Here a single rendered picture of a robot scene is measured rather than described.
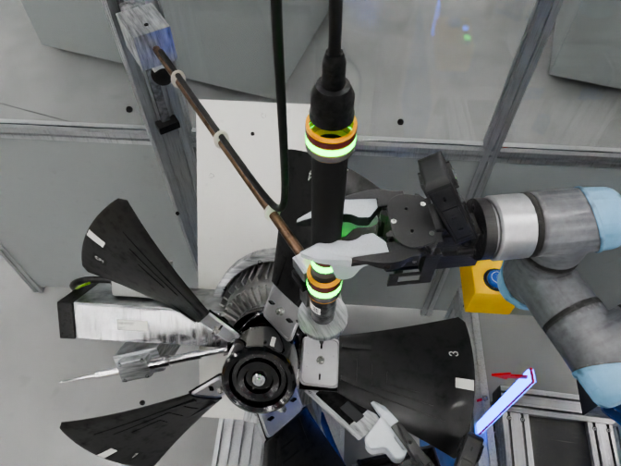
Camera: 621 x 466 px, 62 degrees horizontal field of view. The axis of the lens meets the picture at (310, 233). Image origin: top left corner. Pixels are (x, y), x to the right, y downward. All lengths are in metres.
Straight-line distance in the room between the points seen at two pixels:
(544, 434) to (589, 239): 1.43
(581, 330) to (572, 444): 1.39
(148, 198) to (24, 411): 1.03
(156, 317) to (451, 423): 0.56
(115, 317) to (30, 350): 1.43
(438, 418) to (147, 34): 0.82
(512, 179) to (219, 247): 0.91
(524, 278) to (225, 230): 0.59
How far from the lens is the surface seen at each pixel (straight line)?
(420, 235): 0.56
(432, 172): 0.51
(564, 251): 0.64
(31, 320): 2.53
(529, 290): 0.70
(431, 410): 0.90
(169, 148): 1.34
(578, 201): 0.63
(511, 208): 0.60
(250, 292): 0.95
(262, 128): 1.01
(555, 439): 2.03
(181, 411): 0.96
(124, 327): 1.05
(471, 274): 1.15
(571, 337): 0.68
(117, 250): 0.86
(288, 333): 0.84
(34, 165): 1.81
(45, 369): 2.40
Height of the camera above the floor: 2.01
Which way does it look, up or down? 55 degrees down
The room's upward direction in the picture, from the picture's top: straight up
